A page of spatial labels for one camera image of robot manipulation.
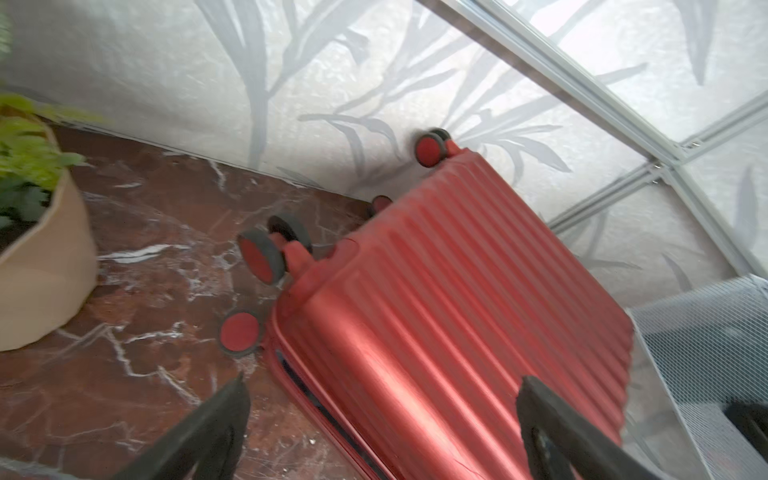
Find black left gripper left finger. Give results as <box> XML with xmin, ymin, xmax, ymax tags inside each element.
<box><xmin>113</xmin><ymin>375</ymin><xmax>250</xmax><ymax>479</ymax></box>

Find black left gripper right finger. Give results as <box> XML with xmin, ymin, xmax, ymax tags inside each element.
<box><xmin>517</xmin><ymin>376</ymin><xmax>658</xmax><ymax>479</ymax></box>

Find red hard-shell suitcase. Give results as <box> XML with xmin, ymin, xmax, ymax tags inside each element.
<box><xmin>237</xmin><ymin>129</ymin><xmax>633</xmax><ymax>479</ymax></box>

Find beige flower pot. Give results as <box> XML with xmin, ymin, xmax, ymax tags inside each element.
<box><xmin>1</xmin><ymin>167</ymin><xmax>98</xmax><ymax>351</ymax></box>

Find white green artificial flowers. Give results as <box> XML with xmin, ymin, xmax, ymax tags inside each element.
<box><xmin>0</xmin><ymin>11</ymin><xmax>97</xmax><ymax>232</ymax></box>

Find white wire mesh basket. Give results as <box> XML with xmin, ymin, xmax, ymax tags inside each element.
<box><xmin>628</xmin><ymin>275</ymin><xmax>767</xmax><ymax>479</ymax></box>

